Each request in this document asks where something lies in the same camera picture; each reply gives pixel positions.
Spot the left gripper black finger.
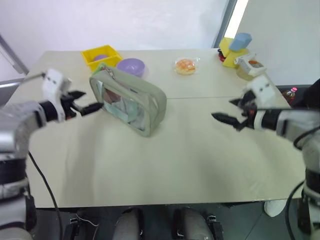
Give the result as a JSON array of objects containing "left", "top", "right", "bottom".
[
  {"left": 74, "top": 102, "right": 104, "bottom": 117},
  {"left": 68, "top": 90, "right": 87, "bottom": 101}
]

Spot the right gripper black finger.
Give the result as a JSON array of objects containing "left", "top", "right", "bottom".
[
  {"left": 211, "top": 112, "right": 242, "bottom": 131},
  {"left": 228, "top": 97, "right": 245, "bottom": 109}
]

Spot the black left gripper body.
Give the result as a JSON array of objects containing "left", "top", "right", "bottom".
[{"left": 59, "top": 91, "right": 78, "bottom": 122}]

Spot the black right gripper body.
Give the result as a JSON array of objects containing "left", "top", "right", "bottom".
[{"left": 238, "top": 90, "right": 258, "bottom": 132}]

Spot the green transparent pouch bag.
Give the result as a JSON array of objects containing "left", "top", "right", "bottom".
[{"left": 88, "top": 62, "right": 168, "bottom": 138}]

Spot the round translucent container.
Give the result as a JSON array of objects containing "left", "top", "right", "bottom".
[{"left": 235, "top": 65, "right": 254, "bottom": 81}]

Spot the white container with food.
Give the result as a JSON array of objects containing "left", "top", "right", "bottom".
[{"left": 234, "top": 52, "right": 266, "bottom": 77}]

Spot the yellow plastic bin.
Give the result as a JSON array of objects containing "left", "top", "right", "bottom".
[{"left": 80, "top": 44, "right": 124, "bottom": 72}]

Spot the grey metal rod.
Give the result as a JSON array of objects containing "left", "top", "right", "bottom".
[{"left": 23, "top": 71, "right": 48, "bottom": 83}]

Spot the pink-capped drink bottle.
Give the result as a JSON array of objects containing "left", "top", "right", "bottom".
[{"left": 281, "top": 86, "right": 300, "bottom": 105}]

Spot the yellow box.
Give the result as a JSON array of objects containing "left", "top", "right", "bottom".
[{"left": 219, "top": 37, "right": 251, "bottom": 69}]

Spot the large purple bowl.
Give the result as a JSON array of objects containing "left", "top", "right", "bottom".
[{"left": 116, "top": 57, "right": 147, "bottom": 77}]

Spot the blue block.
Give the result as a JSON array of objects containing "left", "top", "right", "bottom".
[{"left": 229, "top": 32, "right": 252, "bottom": 52}]

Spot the clear container with bread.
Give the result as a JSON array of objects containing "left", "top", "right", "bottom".
[{"left": 172, "top": 56, "right": 201, "bottom": 76}]

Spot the black rounded object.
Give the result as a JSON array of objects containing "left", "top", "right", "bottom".
[{"left": 303, "top": 78, "right": 320, "bottom": 109}]

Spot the beige table cloth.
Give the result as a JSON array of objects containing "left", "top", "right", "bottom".
[{"left": 4, "top": 96, "right": 308, "bottom": 209}]

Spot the white shoe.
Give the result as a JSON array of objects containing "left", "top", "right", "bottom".
[{"left": 264, "top": 199, "right": 289, "bottom": 218}]

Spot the grey rounded robot leg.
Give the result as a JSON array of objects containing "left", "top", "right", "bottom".
[
  {"left": 115, "top": 207, "right": 145, "bottom": 240},
  {"left": 174, "top": 206, "right": 214, "bottom": 240}
]

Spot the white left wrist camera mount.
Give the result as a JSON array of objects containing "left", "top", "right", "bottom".
[{"left": 41, "top": 69, "right": 73, "bottom": 123}]

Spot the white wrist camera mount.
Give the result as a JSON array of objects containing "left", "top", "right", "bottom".
[
  {"left": 245, "top": 75, "right": 276, "bottom": 131},
  {"left": 41, "top": 69, "right": 73, "bottom": 123}
]

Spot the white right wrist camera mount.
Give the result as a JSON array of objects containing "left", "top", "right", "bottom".
[{"left": 245, "top": 75, "right": 276, "bottom": 131}]

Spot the grey metal frame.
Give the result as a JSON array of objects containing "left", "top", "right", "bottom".
[{"left": 0, "top": 32, "right": 30, "bottom": 87}]

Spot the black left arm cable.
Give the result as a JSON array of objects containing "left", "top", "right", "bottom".
[{"left": 27, "top": 150, "right": 63, "bottom": 240}]

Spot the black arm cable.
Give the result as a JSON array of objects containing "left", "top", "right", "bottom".
[
  {"left": 284, "top": 124, "right": 320, "bottom": 240},
  {"left": 27, "top": 150, "right": 63, "bottom": 240}
]

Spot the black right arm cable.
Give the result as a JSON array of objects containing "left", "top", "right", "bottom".
[{"left": 284, "top": 124, "right": 320, "bottom": 240}]

